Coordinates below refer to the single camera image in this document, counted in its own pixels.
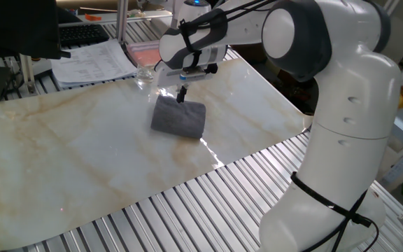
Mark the printed paper stack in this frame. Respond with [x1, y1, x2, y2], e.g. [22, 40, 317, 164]
[50, 38, 139, 89]

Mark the clear glass cup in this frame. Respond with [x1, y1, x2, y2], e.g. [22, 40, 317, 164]
[136, 64, 155, 85]

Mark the black keyboard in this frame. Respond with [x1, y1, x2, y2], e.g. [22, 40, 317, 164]
[58, 23, 111, 48]

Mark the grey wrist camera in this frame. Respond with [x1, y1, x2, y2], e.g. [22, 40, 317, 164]
[179, 68, 211, 82]

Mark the aluminium frame post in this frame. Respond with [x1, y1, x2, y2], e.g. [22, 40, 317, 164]
[115, 0, 129, 43]
[19, 54, 38, 95]

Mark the grey cloth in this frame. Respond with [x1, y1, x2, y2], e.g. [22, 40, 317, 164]
[150, 94, 206, 140]

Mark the black monitor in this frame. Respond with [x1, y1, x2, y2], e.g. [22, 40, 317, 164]
[0, 0, 71, 60]

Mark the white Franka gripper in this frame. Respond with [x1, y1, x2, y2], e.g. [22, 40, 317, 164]
[155, 62, 220, 104]

